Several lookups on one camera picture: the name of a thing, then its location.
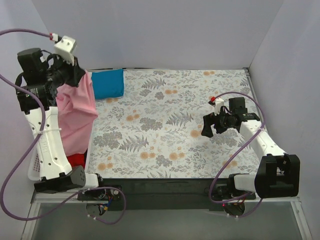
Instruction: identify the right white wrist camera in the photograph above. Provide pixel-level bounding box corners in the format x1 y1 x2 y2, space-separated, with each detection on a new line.
208 96 224 115

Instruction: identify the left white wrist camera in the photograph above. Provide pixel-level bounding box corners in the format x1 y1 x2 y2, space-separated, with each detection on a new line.
53 35 77 66

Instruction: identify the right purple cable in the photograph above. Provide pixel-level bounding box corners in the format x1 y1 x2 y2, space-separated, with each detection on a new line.
208 91 266 219

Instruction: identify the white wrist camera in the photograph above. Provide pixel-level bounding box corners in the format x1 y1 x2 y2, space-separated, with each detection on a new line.
208 96 224 115
53 35 77 66

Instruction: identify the pink t shirt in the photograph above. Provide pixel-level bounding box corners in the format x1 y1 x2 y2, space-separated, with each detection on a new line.
56 71 98 156

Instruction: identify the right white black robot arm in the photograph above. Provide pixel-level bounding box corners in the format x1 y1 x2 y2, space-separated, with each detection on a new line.
201 97 300 199

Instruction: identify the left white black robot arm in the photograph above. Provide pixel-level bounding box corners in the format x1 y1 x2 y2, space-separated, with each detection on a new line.
15 48 107 200

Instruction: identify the floral table cloth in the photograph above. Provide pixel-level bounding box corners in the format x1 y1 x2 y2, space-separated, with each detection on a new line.
86 69 259 178

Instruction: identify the red t shirt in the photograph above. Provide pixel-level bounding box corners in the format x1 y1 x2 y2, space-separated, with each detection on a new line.
67 153 86 168

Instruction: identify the white plastic laundry basket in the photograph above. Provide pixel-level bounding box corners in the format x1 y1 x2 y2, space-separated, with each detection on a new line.
27 148 87 181

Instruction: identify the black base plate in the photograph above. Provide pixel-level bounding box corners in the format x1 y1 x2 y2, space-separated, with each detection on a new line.
77 178 245 211

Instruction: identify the aluminium frame rail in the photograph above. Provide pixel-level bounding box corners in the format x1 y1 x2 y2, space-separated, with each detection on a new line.
31 190 78 203

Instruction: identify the folded blue t shirt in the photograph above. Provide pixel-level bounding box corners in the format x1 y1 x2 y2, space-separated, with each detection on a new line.
91 69 125 100

